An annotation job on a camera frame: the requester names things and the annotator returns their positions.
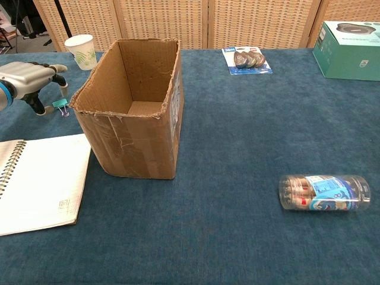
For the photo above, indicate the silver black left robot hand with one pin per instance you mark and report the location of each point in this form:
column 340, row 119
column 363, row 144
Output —
column 23, row 78

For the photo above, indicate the teal binder clip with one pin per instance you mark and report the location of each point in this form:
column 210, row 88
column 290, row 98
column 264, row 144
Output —
column 60, row 104

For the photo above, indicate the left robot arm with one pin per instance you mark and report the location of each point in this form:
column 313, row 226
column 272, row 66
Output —
column 3, row 98

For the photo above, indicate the white paper cup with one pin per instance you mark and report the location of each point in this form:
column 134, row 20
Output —
column 83, row 52

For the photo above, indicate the open brown cardboard box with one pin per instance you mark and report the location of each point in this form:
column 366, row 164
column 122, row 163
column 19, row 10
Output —
column 133, row 145

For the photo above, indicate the teal product box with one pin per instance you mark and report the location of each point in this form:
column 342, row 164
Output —
column 347, row 56

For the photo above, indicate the black tripod stand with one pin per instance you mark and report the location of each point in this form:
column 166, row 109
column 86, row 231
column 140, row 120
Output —
column 63, row 17

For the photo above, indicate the open white spiral notebook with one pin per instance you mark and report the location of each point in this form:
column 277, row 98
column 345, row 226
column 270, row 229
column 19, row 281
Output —
column 41, row 184

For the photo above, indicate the woven wooden folding screen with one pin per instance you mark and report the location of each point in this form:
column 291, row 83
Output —
column 237, row 23

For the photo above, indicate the blue felt table mat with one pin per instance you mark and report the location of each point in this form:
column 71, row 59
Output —
column 237, row 133

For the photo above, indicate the blue correction tape blister pack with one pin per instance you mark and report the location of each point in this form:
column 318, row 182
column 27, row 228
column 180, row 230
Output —
column 246, row 60

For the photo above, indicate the clear plastic jar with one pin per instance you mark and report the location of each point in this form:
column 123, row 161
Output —
column 323, row 193

